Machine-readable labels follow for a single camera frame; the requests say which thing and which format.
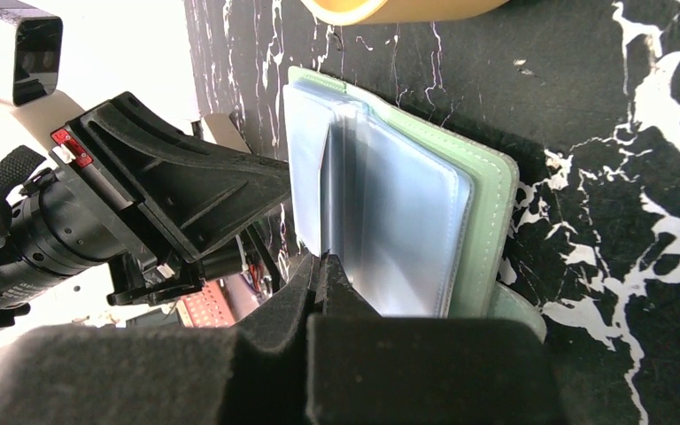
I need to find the orange oval tray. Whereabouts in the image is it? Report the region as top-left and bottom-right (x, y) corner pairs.
(298, 0), (511, 27)

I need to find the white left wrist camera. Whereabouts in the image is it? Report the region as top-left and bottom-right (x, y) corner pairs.
(0, 1), (64, 107)

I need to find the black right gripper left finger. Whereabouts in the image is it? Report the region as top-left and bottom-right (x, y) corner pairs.
(0, 256), (320, 424)

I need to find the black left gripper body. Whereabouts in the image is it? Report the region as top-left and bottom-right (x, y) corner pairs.
(0, 127), (255, 328)

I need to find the mint green card holder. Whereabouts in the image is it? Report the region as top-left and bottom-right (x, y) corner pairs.
(282, 66), (547, 339)

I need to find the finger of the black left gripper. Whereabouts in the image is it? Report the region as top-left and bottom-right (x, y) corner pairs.
(64, 91), (290, 263)

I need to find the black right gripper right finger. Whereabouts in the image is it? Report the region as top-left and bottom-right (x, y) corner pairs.
(307, 254), (568, 424)

